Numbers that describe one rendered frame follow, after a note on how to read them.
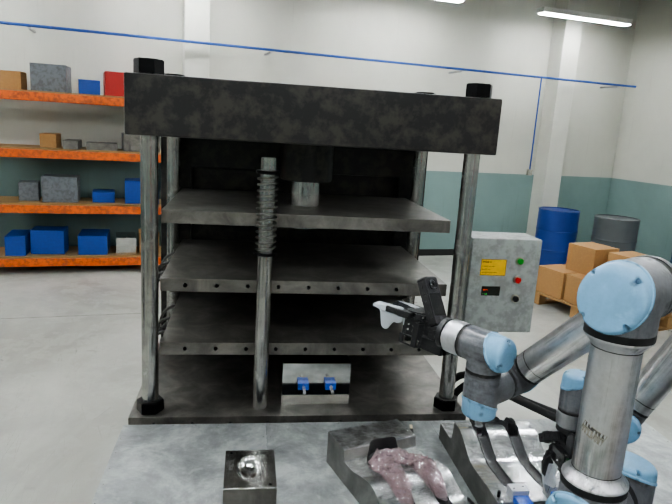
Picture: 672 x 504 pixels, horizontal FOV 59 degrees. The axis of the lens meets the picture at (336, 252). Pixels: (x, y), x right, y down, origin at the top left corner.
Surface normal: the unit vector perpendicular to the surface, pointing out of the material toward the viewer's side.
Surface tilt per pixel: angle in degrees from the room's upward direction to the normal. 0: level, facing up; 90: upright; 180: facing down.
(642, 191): 90
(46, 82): 90
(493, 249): 90
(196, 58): 90
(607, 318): 79
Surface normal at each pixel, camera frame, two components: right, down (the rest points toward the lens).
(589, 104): 0.31, 0.22
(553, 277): -0.90, 0.04
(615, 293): -0.74, -0.04
